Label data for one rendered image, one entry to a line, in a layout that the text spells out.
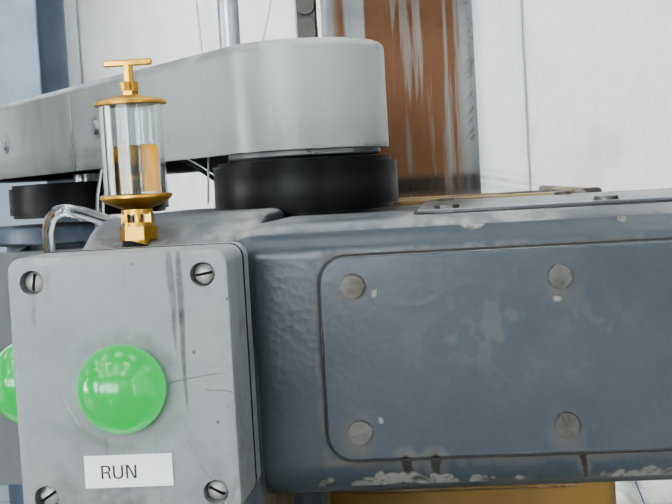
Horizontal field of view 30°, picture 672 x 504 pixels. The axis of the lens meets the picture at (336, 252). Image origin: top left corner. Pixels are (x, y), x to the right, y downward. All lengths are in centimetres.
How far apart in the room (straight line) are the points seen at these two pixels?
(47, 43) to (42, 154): 507
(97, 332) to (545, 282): 16
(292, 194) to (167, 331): 17
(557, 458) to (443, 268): 8
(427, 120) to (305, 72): 38
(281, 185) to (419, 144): 39
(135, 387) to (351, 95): 22
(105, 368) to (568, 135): 528
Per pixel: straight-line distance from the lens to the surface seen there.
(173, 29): 580
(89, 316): 43
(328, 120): 58
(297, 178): 57
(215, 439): 42
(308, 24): 102
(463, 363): 46
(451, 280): 46
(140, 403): 41
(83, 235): 91
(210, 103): 61
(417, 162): 95
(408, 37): 96
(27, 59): 548
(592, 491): 78
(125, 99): 49
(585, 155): 566
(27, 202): 95
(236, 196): 59
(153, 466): 43
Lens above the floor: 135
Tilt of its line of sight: 3 degrees down
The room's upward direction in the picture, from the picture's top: 3 degrees counter-clockwise
